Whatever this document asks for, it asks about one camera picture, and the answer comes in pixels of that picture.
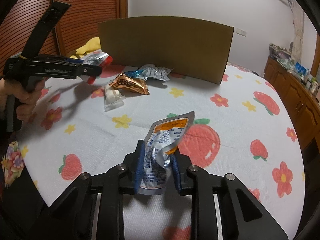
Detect floral quilt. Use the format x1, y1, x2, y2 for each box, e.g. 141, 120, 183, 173
1, 141, 24, 187

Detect copper foil snack packet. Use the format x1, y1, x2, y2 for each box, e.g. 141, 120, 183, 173
108, 73, 150, 95

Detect silver foil snack packet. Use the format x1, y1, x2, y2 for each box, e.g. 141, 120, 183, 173
124, 64, 171, 82

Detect clear wrapped bread snack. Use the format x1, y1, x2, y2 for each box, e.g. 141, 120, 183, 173
104, 85, 125, 112

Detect orange silver snack pouch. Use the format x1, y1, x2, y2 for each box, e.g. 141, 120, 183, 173
135, 111, 195, 196

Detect brown louvered wardrobe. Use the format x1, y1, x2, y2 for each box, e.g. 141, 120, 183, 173
1, 0, 128, 69

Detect white wall socket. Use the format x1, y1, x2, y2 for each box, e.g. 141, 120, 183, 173
236, 28, 247, 36

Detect clutter on dresser top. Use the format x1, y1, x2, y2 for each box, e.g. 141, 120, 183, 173
268, 42, 319, 93

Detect person's left hand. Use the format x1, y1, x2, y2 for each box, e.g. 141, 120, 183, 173
1, 77, 48, 122

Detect wooden dresser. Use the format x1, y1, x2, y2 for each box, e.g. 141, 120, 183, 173
264, 57, 319, 149

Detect strawberry flower print bedsheet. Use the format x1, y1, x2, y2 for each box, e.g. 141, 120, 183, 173
18, 65, 305, 239

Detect red white snack packet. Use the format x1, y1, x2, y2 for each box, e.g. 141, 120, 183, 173
80, 50, 113, 85

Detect yellow plush toy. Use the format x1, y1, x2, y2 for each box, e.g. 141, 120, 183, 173
68, 37, 101, 59

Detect brown cardboard box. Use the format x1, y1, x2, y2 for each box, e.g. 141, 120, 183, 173
98, 16, 234, 85

